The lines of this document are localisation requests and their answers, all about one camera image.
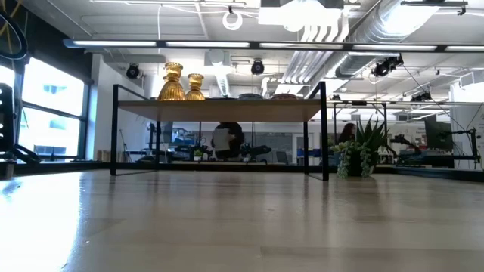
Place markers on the pink patterned candle tin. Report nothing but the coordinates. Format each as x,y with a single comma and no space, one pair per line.
284,96

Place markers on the black background robot arm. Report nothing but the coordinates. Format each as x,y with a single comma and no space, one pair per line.
472,145

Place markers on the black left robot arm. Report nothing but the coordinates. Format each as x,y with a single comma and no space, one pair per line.
5,117

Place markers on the small plant in white pot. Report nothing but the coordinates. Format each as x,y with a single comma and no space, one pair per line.
197,154

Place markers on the black ceiling spotlight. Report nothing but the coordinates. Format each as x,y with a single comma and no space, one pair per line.
133,71
421,97
385,66
257,67

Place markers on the black bar with light strips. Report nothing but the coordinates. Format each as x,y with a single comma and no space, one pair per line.
208,44

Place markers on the potted green succulent plant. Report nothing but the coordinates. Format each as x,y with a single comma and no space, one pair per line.
359,158

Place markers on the black background monitor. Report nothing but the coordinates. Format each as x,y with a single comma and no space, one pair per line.
438,132

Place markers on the wooden shelf riser black frame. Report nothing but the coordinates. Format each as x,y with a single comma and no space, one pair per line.
219,109

